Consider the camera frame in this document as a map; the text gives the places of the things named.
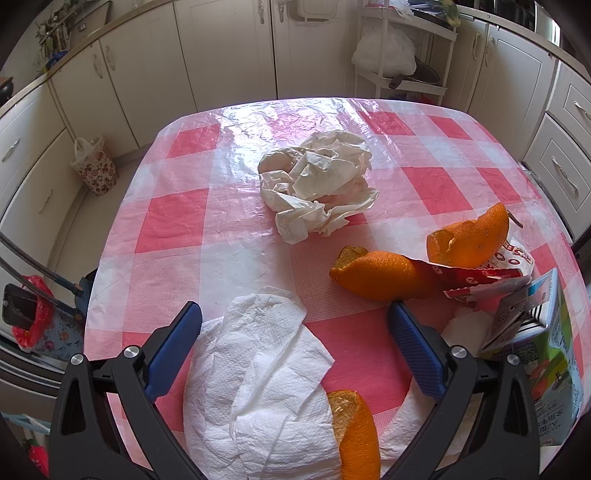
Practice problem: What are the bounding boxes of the white plastic bag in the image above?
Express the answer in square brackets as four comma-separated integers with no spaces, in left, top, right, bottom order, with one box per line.
[352,22,417,77]

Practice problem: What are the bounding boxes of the grey broom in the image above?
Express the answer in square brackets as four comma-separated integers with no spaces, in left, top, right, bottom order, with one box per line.
[0,261,86,321]

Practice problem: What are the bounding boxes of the pink checkered plastic tablecloth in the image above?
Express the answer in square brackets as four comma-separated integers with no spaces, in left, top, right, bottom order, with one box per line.
[83,97,585,480]

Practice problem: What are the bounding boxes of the white storage trolley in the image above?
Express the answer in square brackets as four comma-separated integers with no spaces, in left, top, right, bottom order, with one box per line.
[353,0,460,104]

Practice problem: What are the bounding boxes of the floral waste basket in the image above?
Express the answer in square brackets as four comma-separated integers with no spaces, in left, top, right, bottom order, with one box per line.
[69,136,120,197]

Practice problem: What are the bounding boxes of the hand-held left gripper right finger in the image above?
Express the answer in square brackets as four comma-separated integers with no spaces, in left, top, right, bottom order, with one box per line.
[383,300,541,480]

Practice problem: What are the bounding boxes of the red embroidered cloth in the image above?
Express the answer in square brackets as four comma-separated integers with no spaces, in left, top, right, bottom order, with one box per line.
[28,443,49,476]

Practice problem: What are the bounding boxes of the black flat object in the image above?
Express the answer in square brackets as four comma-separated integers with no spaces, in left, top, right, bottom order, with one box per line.
[2,284,40,330]

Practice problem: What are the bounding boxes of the blue floral bin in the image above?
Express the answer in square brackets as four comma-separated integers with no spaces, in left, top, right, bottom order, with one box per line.
[25,309,86,358]

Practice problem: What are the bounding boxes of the drink carton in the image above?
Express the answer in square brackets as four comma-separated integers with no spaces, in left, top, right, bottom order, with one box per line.
[478,268,585,446]

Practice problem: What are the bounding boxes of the long orange peel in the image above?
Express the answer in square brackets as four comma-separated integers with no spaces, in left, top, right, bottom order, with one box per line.
[329,246,437,303]

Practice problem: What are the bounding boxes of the white door-hung bin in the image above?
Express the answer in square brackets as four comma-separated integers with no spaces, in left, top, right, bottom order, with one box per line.
[295,0,354,23]

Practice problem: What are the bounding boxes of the dark frying pan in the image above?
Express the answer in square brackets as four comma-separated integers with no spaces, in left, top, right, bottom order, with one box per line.
[390,60,441,89]

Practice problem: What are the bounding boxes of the curled orange peel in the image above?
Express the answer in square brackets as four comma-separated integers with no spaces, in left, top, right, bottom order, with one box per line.
[327,390,382,480]

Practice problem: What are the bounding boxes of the red plastic bag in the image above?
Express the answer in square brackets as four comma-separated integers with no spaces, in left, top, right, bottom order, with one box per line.
[11,275,56,349]

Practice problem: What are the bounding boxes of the orange peel with stem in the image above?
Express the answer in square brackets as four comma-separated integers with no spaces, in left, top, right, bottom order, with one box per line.
[426,202,525,269]

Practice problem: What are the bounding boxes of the blue dustpan with handle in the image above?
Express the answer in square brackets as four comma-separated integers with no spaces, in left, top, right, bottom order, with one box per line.
[0,233,99,321]

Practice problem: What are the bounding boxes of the red and white wrapper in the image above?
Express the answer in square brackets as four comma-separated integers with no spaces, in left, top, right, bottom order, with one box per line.
[402,237,536,311]

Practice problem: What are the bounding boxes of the dark bag of vegetables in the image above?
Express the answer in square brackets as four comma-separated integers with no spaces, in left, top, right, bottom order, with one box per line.
[409,0,462,26]

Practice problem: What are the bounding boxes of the white kitchen cabinets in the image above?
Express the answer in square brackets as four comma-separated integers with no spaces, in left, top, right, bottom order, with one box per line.
[0,0,591,407]

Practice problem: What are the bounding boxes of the white paper towel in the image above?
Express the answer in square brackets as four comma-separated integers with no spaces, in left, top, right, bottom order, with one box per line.
[183,287,441,480]

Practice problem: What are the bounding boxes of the teal wooden frame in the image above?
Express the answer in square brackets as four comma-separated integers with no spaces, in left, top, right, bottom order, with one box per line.
[0,412,51,435]

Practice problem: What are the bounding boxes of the large white paper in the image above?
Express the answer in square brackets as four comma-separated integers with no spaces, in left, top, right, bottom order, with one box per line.
[257,130,380,244]

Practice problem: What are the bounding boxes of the wall utensil rack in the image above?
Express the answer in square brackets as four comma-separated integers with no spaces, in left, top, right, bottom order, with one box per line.
[37,4,79,51]

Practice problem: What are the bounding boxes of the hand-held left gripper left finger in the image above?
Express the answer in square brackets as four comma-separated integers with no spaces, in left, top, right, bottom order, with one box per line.
[48,301,206,480]

